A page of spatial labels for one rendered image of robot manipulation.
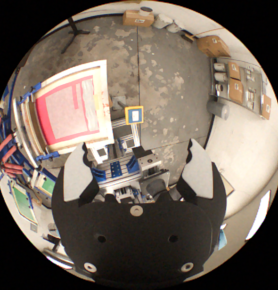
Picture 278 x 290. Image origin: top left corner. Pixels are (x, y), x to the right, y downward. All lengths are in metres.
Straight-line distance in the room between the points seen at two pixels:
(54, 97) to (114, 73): 1.12
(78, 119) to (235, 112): 3.30
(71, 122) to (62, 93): 0.22
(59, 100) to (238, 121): 3.44
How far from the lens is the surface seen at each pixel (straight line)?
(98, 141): 0.68
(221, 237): 0.51
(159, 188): 0.64
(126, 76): 1.64
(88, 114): 0.65
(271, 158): 3.26
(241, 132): 3.13
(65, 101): 0.70
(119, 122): 1.44
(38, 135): 0.82
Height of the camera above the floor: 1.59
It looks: 53 degrees down
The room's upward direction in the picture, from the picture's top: 149 degrees clockwise
